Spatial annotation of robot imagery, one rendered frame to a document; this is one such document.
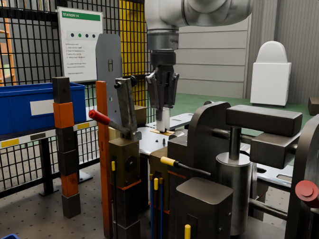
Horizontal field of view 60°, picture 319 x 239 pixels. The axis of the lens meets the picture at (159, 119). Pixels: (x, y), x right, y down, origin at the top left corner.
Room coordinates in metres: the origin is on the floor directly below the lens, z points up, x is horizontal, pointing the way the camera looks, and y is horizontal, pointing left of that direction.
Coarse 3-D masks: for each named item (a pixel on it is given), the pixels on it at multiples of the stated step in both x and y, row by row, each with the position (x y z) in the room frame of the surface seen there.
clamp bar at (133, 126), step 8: (120, 80) 0.69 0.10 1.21; (128, 80) 0.69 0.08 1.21; (136, 80) 0.72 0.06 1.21; (120, 88) 0.68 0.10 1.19; (128, 88) 0.69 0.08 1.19; (120, 96) 0.70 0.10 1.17; (128, 96) 0.69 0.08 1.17; (120, 104) 0.71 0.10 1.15; (128, 104) 0.69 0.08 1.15; (120, 112) 0.71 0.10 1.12; (128, 112) 0.69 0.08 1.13; (128, 120) 0.70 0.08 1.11; (128, 128) 0.72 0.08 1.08; (136, 128) 0.71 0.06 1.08
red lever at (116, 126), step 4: (92, 112) 0.62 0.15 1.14; (96, 112) 0.62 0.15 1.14; (88, 116) 0.63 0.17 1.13; (92, 116) 0.62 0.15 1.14; (96, 116) 0.62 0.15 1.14; (100, 116) 0.63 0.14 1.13; (104, 116) 0.64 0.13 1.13; (96, 120) 0.63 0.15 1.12; (100, 120) 0.63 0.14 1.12; (104, 120) 0.64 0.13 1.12; (108, 120) 0.65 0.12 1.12; (104, 124) 0.64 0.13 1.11; (108, 124) 0.65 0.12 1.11; (112, 124) 0.66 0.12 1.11; (116, 124) 0.67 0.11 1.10; (116, 128) 0.67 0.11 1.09; (120, 128) 0.68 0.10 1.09; (124, 128) 0.69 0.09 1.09; (124, 132) 0.69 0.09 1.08; (128, 132) 0.70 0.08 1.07; (128, 136) 0.70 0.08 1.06
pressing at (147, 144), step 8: (144, 128) 1.00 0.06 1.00; (152, 128) 1.01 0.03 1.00; (144, 136) 0.90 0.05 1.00; (152, 136) 0.90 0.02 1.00; (160, 136) 0.90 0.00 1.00; (168, 136) 0.90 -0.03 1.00; (144, 144) 0.81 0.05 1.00; (152, 144) 0.81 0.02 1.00; (160, 144) 0.81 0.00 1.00; (144, 152) 0.74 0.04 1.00; (264, 168) 0.63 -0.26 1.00; (272, 168) 0.63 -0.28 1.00; (288, 168) 0.63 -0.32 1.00; (264, 176) 0.58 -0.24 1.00; (272, 176) 0.59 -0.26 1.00; (288, 176) 0.59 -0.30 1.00; (264, 184) 0.57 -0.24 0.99; (272, 184) 0.56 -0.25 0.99; (280, 184) 0.55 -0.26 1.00; (288, 184) 0.54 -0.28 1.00
